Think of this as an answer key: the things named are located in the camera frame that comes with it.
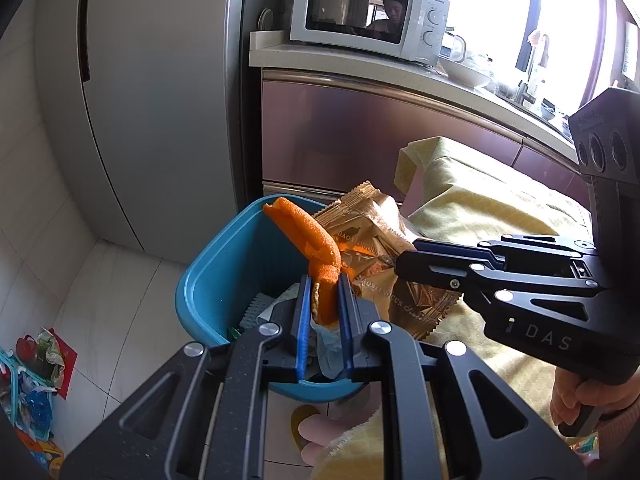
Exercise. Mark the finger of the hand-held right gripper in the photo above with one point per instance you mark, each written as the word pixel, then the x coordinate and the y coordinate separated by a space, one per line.
pixel 435 246
pixel 430 267

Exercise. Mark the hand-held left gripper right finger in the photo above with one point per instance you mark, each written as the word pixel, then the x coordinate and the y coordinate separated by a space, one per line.
pixel 345 330

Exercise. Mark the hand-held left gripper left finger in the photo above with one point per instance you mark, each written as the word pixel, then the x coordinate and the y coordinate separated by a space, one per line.
pixel 302 330

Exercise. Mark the gold snack wrapper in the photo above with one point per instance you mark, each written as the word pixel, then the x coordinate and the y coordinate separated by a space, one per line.
pixel 380 260

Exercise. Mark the orange peel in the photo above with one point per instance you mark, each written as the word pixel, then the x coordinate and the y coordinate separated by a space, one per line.
pixel 310 240

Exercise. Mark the blue trash bin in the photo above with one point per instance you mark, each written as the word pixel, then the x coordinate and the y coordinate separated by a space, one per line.
pixel 225 270

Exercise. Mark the person's right forearm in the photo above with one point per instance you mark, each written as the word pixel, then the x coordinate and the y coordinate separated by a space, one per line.
pixel 625 435

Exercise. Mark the person's right hand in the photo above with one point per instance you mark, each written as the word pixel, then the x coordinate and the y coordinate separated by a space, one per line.
pixel 562 400

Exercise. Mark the yellow tablecloth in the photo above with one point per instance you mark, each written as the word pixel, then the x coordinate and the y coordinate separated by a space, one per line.
pixel 480 200

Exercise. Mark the kitchen counter cabinets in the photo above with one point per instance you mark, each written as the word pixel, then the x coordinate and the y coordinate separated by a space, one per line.
pixel 350 130

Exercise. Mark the large white bowl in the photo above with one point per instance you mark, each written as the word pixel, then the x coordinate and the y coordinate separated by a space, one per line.
pixel 467 74

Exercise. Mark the metal faucet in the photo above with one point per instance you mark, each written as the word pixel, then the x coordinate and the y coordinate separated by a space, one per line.
pixel 527 85

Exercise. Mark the glass kettle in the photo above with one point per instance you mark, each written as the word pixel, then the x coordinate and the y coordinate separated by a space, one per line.
pixel 454 45

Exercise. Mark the kitchen window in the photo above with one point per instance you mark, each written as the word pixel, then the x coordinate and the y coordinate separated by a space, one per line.
pixel 480 15

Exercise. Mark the red printed bag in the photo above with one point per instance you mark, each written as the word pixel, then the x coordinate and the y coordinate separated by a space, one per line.
pixel 55 360

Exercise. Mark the white microwave oven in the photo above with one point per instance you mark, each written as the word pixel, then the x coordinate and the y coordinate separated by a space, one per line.
pixel 350 10

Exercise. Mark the grey refrigerator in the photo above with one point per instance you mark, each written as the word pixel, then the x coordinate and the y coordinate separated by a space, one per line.
pixel 150 110

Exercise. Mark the teal plastic bag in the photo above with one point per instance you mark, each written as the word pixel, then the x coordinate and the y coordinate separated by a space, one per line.
pixel 30 405

